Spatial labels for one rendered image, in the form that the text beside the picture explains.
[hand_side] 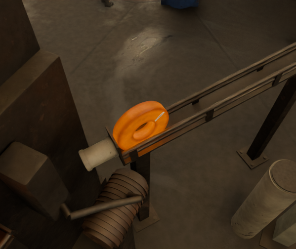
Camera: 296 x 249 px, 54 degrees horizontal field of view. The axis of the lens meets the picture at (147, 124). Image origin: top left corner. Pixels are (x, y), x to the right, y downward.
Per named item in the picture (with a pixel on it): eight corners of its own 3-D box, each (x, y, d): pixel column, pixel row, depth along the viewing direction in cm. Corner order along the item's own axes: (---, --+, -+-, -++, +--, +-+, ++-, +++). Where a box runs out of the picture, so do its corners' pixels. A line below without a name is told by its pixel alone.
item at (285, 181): (227, 231, 129) (266, 183, 87) (234, 207, 135) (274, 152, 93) (253, 243, 126) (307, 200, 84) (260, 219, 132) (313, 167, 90)
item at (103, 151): (82, 157, 79) (75, 147, 74) (111, 142, 81) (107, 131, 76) (90, 175, 76) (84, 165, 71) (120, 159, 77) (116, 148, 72)
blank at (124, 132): (134, 146, 85) (140, 154, 84) (100, 136, 72) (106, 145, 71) (171, 109, 82) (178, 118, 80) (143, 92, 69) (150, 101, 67)
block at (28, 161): (24, 206, 79) (-17, 165, 59) (43, 182, 83) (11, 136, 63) (56, 224, 76) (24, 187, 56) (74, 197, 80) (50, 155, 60)
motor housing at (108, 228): (100, 261, 122) (73, 223, 78) (125, 215, 133) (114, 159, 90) (126, 276, 119) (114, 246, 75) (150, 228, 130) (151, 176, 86)
